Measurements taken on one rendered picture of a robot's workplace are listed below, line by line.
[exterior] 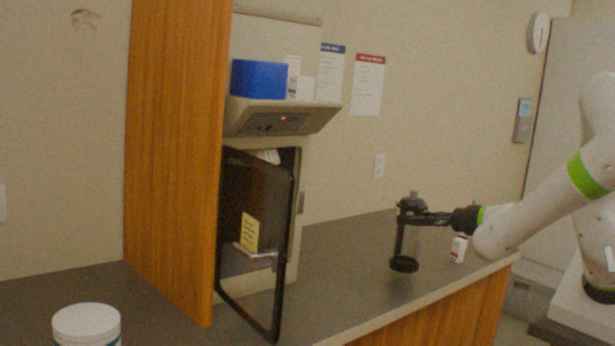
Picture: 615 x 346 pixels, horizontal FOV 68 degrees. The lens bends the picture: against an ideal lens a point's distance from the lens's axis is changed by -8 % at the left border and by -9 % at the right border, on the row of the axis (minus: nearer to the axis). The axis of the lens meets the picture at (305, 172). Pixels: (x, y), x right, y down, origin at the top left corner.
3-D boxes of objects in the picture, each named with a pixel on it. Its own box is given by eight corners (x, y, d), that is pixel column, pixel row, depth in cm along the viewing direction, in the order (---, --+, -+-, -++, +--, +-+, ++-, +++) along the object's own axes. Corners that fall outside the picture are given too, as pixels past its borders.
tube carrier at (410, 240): (381, 262, 165) (389, 201, 161) (400, 257, 172) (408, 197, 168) (406, 273, 157) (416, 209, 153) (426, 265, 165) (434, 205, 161)
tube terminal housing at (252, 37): (165, 272, 150) (178, 14, 133) (249, 254, 172) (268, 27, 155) (209, 306, 132) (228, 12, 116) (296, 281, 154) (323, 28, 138)
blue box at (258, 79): (229, 94, 121) (232, 58, 119) (260, 95, 128) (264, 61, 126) (253, 99, 114) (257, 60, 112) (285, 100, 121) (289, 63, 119)
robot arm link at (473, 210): (478, 241, 139) (491, 236, 146) (476, 201, 139) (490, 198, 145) (459, 240, 144) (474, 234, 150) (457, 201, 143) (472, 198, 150)
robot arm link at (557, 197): (604, 189, 108) (574, 153, 111) (593, 208, 100) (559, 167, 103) (500, 257, 134) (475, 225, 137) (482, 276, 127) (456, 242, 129)
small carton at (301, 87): (287, 97, 131) (289, 74, 130) (304, 98, 134) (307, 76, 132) (295, 99, 127) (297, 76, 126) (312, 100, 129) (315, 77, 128)
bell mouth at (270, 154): (208, 155, 144) (209, 136, 143) (256, 152, 156) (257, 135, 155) (242, 168, 131) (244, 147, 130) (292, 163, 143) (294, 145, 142)
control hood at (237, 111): (217, 135, 122) (221, 94, 120) (312, 132, 144) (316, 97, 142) (245, 142, 114) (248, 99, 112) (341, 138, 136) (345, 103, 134)
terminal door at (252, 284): (217, 290, 131) (226, 143, 122) (277, 348, 107) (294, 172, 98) (214, 291, 130) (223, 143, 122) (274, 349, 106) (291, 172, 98)
